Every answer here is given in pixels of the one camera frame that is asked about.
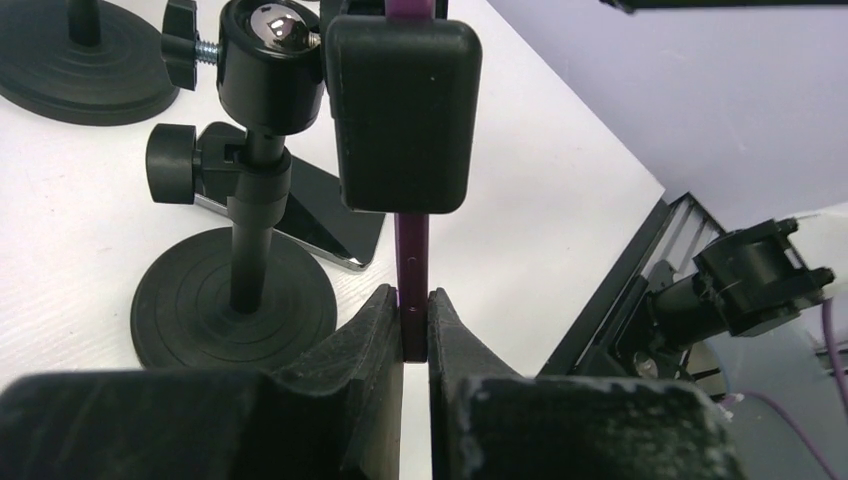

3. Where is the phone from wooden stand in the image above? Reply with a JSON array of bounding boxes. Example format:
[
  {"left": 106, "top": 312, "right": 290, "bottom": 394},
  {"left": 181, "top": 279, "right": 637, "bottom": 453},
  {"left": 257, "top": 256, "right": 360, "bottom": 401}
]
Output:
[{"left": 195, "top": 122, "right": 385, "bottom": 270}]

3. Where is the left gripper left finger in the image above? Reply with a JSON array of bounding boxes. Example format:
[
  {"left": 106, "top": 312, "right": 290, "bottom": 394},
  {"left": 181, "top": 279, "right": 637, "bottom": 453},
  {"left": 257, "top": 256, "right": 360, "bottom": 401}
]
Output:
[{"left": 1, "top": 285, "right": 403, "bottom": 479}]

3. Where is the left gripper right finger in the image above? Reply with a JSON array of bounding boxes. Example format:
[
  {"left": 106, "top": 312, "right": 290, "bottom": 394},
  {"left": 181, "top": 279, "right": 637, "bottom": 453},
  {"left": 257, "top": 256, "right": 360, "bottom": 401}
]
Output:
[{"left": 427, "top": 289, "right": 745, "bottom": 479}]

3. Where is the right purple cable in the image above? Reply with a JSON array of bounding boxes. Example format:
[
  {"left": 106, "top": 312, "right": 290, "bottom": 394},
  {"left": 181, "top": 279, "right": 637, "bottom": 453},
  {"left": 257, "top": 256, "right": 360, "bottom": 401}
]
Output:
[{"left": 722, "top": 298, "right": 848, "bottom": 480}]

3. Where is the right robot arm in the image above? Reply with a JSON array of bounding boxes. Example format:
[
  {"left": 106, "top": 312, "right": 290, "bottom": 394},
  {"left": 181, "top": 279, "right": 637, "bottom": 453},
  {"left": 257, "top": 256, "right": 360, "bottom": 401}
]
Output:
[{"left": 606, "top": 197, "right": 847, "bottom": 378}]

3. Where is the tall black tripod stand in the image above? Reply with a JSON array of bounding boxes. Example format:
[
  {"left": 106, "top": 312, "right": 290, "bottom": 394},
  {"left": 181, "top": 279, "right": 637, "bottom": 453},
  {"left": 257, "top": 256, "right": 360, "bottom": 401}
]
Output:
[{"left": 1, "top": 1, "right": 178, "bottom": 126}]

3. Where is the black round base stand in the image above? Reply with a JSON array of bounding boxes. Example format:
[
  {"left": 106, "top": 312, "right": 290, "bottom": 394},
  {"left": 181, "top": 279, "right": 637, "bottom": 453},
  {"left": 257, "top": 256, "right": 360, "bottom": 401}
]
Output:
[{"left": 130, "top": 1, "right": 482, "bottom": 368}]

